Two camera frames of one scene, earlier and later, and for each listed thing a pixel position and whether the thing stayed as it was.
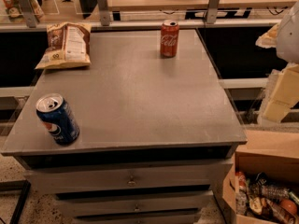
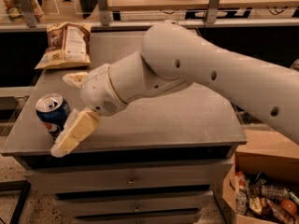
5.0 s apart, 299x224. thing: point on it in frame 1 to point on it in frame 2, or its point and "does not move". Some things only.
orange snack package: [10, 4] does not move
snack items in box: [256, 196] does not move
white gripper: [290, 36] to [99, 91]
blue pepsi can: [57, 119] does not move
